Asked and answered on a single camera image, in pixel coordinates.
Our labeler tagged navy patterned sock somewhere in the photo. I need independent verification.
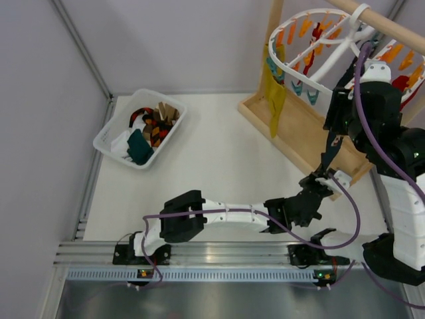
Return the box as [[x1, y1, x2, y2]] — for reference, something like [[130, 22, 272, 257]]
[[321, 58, 357, 171]]

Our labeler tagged mustard yellow sock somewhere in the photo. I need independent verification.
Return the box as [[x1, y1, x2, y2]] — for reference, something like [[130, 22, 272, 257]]
[[263, 45, 286, 138]]

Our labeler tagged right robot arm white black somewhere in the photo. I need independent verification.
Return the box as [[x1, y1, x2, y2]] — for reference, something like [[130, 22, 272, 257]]
[[318, 81, 424, 286]]

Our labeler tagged white round clip hanger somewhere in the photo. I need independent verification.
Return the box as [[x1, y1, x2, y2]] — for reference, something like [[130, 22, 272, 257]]
[[268, 4, 424, 105]]

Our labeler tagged red sock on right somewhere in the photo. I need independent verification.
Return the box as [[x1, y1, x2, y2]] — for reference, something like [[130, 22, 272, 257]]
[[391, 75, 422, 111]]

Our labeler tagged red thin hanging sock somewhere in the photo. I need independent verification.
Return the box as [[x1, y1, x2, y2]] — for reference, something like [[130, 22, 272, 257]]
[[298, 23, 324, 76]]

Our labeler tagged argyle brown orange sock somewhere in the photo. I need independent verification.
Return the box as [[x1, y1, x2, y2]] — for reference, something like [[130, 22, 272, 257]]
[[142, 114, 173, 148]]

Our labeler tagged tan brown striped sock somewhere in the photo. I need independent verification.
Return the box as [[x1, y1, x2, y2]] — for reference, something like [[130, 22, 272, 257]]
[[153, 102, 180, 125]]

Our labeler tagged dark green sock in basket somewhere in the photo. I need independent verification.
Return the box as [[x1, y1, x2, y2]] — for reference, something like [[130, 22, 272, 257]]
[[127, 129, 154, 165]]

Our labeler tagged red black striped sock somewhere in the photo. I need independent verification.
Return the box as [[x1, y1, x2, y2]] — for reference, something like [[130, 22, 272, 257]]
[[129, 107, 153, 128]]

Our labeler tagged white plastic basket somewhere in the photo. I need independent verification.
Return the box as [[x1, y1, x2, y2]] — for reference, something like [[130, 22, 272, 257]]
[[93, 89, 187, 169]]

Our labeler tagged white sock in basket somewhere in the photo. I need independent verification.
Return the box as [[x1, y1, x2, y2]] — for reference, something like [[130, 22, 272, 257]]
[[110, 120, 146, 161]]

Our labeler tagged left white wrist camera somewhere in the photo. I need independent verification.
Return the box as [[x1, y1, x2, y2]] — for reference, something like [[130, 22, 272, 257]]
[[315, 170, 352, 193]]

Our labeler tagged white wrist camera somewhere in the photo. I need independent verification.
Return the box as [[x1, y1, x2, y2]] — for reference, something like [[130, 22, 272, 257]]
[[315, 170, 352, 193], [360, 60, 391, 84]]

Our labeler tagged wooden rack frame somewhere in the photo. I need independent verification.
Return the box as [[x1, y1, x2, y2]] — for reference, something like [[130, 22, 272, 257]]
[[237, 0, 425, 202]]

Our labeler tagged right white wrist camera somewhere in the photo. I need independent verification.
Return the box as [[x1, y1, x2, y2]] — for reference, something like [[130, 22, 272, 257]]
[[360, 60, 391, 84]]

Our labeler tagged aluminium rail base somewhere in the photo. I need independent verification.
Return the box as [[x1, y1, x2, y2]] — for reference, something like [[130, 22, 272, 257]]
[[54, 242, 359, 285]]

